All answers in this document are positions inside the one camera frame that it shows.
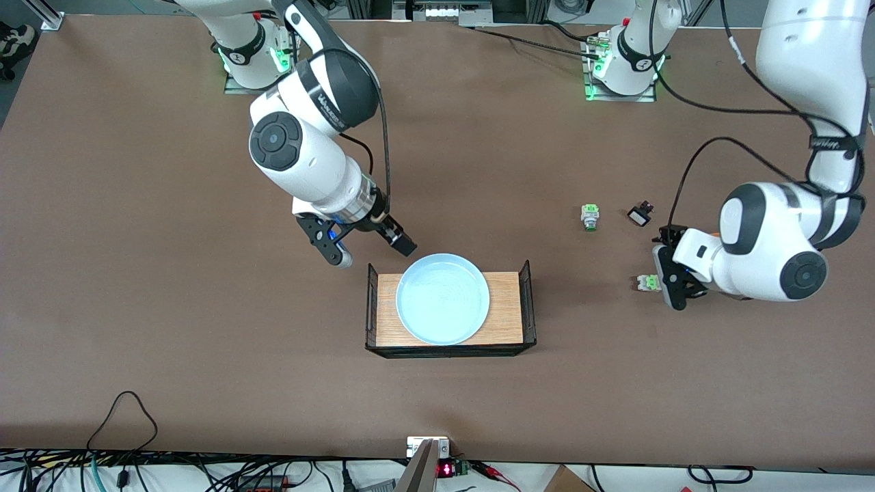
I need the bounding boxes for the light blue round plate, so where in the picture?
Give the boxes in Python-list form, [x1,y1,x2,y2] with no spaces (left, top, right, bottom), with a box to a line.
[396,254,491,346]

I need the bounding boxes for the silver mounting plate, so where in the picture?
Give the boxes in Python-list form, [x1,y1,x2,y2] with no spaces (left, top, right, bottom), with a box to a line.
[407,436,450,459]

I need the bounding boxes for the wooden shelf with mesh sides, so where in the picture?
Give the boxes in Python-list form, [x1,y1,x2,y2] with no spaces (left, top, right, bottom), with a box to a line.
[365,260,537,359]

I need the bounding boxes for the brown cardboard piece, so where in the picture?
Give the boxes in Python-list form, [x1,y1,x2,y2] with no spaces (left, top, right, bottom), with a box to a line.
[543,465,595,492]

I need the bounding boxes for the camouflage shoe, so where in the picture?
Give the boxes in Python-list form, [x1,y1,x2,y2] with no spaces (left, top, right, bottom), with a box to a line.
[0,23,36,79]

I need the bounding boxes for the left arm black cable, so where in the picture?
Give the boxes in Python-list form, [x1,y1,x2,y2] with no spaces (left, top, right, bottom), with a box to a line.
[646,0,865,230]

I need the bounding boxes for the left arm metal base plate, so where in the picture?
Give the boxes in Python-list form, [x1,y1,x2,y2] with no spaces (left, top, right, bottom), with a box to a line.
[581,34,658,103]

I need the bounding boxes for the grey camera pole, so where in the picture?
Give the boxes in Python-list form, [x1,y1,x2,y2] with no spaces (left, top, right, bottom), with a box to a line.
[395,441,438,492]

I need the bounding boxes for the black cable to arm base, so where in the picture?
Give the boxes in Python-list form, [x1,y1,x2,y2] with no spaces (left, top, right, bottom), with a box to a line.
[465,19,606,61]

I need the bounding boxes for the black curled cable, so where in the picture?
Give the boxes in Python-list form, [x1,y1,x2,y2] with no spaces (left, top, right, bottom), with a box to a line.
[687,465,754,486]

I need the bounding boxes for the red clip wires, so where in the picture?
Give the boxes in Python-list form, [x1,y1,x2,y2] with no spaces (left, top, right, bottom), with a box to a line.
[472,461,522,490]

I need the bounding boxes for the black looped cable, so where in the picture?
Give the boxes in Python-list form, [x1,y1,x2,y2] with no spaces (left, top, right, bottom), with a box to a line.
[85,391,159,455]

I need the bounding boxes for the aluminium frame profile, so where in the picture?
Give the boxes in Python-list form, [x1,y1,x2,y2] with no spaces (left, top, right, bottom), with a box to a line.
[26,0,66,31]

